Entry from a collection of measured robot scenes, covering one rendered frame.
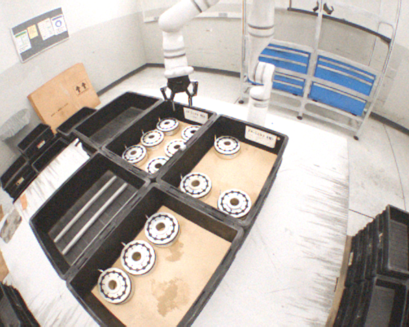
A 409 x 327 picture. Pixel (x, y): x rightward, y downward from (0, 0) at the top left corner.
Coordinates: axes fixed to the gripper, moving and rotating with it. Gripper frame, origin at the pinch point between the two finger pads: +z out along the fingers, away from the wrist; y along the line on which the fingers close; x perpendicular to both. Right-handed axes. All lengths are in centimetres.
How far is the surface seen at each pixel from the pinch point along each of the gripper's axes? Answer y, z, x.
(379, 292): -81, 63, 99
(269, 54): -119, 24, -134
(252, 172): -19.2, 17.5, 25.3
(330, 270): -36, 31, 67
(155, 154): 14.1, 17.5, 4.5
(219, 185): -6.0, 17.5, 26.8
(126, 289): 27, 15, 55
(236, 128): -19.8, 11.2, 6.5
